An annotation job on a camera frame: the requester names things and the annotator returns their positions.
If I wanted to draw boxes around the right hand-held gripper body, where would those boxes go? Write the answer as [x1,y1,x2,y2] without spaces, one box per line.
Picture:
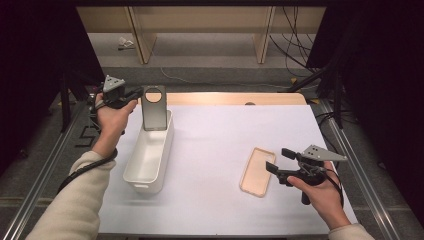
[276,144,349,205]

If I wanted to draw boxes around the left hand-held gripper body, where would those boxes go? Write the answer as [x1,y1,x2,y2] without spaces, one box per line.
[101,75,135,110]

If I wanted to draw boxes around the beige phone case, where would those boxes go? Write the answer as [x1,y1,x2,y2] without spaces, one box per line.
[239,147,277,198]

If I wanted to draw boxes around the grey translucent phone case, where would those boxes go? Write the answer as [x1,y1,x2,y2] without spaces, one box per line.
[141,84,169,132]

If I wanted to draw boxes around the white plastic bin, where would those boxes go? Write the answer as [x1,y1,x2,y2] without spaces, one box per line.
[122,109,175,195]

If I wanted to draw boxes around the person's left hand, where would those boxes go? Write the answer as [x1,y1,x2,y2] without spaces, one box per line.
[91,93,138,160]

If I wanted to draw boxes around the person's right hand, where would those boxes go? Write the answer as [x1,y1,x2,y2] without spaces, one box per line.
[287,161,352,231]

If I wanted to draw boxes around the crumpled white paper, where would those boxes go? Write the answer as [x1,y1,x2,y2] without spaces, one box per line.
[117,36,135,52]

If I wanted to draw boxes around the white table sheet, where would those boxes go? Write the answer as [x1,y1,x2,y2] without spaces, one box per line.
[97,104,359,237]

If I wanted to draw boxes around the black metal stand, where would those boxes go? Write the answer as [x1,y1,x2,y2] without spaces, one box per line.
[286,64,345,130]

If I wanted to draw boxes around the black curtain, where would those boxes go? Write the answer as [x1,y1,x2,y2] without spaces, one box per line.
[0,0,105,168]
[305,0,424,228]

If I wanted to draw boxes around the wooden shelf unit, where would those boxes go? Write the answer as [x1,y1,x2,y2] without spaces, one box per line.
[76,5,327,65]

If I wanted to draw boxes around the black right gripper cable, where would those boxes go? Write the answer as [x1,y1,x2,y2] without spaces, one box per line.
[324,168,345,208]

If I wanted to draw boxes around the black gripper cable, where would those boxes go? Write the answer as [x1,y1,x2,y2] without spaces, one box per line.
[324,168,345,208]
[56,148,119,195]

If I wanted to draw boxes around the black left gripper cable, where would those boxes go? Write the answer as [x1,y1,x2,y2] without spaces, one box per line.
[56,148,119,195]

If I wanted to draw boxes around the black floor cables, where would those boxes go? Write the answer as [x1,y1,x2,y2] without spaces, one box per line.
[269,6,323,78]

